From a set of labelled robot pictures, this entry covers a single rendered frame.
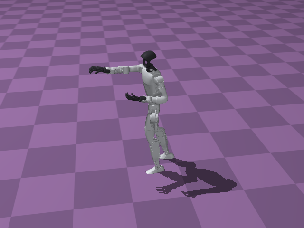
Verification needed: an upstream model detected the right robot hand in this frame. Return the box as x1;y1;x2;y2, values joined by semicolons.
89;66;110;74

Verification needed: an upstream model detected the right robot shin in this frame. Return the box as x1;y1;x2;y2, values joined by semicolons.
155;128;169;155

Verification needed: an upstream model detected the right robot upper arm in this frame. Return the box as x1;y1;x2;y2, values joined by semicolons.
122;64;144;74

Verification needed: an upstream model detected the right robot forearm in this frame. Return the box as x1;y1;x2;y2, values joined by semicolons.
106;66;128;74

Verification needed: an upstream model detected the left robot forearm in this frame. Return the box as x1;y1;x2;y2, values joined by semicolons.
141;96;167;104

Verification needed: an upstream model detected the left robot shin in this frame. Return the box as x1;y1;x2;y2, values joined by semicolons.
149;141;160;169

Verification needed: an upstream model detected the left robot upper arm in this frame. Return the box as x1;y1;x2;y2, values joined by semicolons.
153;74;168;101

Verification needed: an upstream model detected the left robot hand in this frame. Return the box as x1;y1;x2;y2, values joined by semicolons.
125;92;146;102

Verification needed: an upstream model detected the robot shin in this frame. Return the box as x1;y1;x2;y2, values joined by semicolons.
155;128;169;155
149;141;160;169

